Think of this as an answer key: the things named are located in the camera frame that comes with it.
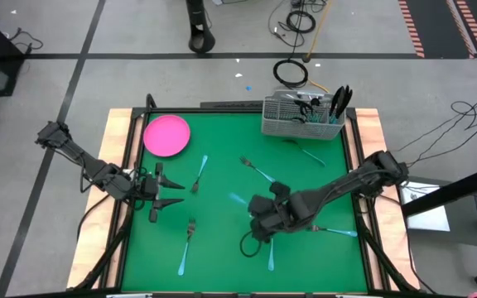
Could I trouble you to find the wooden table board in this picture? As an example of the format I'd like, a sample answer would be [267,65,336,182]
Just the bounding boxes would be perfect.
[353,108,421,291]
[66,108,134,290]

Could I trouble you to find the yellow floor cable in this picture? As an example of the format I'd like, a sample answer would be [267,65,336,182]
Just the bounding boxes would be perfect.
[302,0,335,94]

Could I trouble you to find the black coiled cable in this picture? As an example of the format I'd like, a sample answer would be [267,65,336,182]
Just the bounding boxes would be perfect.
[285,9,317,35]
[272,59,310,89]

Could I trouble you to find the pink round plate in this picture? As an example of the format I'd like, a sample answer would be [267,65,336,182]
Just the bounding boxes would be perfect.
[142,114,191,158]

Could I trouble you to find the white board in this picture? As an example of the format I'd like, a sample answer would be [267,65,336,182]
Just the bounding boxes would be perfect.
[398,178,451,233]

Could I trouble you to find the black cylindrical stand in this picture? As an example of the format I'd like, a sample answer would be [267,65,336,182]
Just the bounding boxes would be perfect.
[185,0,217,55]

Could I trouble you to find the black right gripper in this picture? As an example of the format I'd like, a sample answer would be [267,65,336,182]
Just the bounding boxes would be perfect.
[248,180,301,243]

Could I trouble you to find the black metal stand frame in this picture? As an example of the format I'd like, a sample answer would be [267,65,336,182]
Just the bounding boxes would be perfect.
[401,160,477,286]

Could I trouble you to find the black aluminium table frame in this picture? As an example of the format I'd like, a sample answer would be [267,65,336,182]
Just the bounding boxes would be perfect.
[99,93,388,298]

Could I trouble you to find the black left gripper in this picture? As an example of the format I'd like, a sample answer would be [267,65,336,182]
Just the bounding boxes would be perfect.
[132,162,186,224]

